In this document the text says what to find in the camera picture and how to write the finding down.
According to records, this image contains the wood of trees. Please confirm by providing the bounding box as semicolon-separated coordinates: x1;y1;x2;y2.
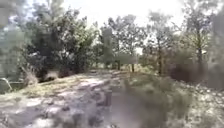
0;0;224;91

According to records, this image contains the rocky dirt path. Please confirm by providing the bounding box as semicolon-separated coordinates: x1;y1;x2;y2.
0;70;141;128

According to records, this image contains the dry grass and scrub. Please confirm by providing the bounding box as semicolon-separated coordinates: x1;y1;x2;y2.
109;66;224;128

